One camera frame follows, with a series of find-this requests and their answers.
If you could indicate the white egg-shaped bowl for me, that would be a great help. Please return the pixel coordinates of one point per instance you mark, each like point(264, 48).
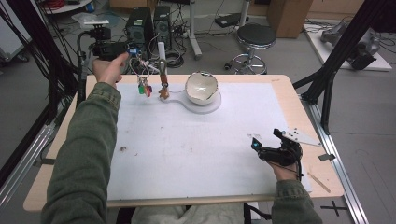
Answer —
point(200, 88)

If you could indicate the white board with machine parts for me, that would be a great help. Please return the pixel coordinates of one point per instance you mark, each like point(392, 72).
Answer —
point(351, 46)

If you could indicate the grey tape piece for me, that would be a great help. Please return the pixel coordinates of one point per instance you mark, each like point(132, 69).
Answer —
point(327, 157)

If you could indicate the white foam mat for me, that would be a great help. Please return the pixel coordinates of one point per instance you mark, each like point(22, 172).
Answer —
point(193, 149)

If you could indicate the flat black device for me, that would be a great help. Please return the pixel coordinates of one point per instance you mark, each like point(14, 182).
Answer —
point(230, 20)

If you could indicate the blue tape roll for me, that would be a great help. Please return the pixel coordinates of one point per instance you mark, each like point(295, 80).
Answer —
point(90, 7)

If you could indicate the black computer tower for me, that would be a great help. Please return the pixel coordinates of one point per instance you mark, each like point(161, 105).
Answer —
point(162, 25)
point(140, 28)

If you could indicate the cardboard box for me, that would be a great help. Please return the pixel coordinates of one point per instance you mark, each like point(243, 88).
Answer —
point(289, 17)

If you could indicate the black round stool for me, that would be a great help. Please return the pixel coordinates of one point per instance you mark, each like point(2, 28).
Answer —
point(256, 35)

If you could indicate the round white table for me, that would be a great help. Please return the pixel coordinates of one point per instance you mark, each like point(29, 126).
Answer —
point(68, 6)

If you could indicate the white stand with pole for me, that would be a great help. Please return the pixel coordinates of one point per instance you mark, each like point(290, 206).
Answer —
point(186, 107)

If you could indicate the person's right hand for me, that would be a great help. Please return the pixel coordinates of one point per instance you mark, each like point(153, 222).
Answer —
point(285, 172)

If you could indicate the person's lap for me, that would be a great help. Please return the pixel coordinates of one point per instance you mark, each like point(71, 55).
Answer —
point(186, 214)

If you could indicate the white table leg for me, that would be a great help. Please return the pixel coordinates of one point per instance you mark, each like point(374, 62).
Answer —
point(245, 12)
point(194, 37)

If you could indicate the person's left hand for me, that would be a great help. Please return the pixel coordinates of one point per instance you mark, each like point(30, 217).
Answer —
point(107, 71)

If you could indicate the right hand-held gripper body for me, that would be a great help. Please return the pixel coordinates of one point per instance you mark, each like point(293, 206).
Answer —
point(286, 154)

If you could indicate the clear plastic bag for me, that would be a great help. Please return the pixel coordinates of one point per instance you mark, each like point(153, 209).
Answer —
point(84, 18)

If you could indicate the thin wooden stick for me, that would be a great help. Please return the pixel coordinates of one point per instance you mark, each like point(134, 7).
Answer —
point(320, 183)

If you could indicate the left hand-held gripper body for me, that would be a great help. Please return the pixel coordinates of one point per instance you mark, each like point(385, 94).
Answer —
point(107, 49)

